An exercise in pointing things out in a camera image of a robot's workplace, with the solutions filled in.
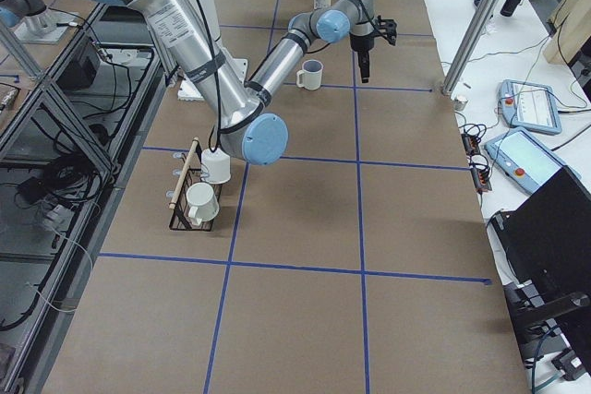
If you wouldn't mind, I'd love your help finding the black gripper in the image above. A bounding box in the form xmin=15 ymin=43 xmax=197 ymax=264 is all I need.
xmin=349 ymin=34 xmax=374 ymax=84

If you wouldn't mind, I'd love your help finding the white mug grey interior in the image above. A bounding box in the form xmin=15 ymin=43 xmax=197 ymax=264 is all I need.
xmin=295 ymin=59 xmax=323 ymax=90

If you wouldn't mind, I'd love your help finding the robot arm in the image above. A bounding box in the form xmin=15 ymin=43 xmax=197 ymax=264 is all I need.
xmin=93 ymin=0 xmax=377 ymax=165
xmin=1 ymin=0 xmax=67 ymax=44

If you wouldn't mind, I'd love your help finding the black power strip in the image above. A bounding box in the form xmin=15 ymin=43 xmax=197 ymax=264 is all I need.
xmin=461 ymin=133 xmax=492 ymax=195

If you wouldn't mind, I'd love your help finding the teach pendant far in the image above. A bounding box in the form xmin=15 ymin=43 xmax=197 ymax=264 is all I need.
xmin=498 ymin=79 xmax=562 ymax=135

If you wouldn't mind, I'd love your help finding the teach pendant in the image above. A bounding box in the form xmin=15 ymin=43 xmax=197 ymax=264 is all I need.
xmin=498 ymin=79 xmax=562 ymax=135
xmin=484 ymin=126 xmax=567 ymax=195

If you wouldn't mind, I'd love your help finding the white mug on rack upper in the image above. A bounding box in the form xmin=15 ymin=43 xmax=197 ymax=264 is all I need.
xmin=200 ymin=149 xmax=231 ymax=185

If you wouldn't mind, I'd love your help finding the white mug on rack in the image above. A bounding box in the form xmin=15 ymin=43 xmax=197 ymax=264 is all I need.
xmin=186 ymin=182 xmax=220 ymax=226
xmin=200 ymin=149 xmax=231 ymax=185

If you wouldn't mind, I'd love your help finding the teach pendant near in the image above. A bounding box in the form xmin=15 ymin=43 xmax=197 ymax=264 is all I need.
xmin=484 ymin=126 xmax=567 ymax=195

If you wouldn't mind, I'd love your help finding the white mug on rack lower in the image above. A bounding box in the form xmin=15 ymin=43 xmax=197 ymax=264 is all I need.
xmin=186 ymin=182 xmax=220 ymax=226

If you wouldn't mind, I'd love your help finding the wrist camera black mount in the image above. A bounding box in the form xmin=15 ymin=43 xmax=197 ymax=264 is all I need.
xmin=372 ymin=15 xmax=397 ymax=46

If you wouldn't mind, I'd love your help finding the aluminium frame post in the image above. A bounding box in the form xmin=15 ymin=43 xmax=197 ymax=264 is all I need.
xmin=440 ymin=0 xmax=499 ymax=96

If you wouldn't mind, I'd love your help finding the black wire mug rack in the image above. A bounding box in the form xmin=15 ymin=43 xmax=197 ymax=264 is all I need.
xmin=168 ymin=137 xmax=223 ymax=232

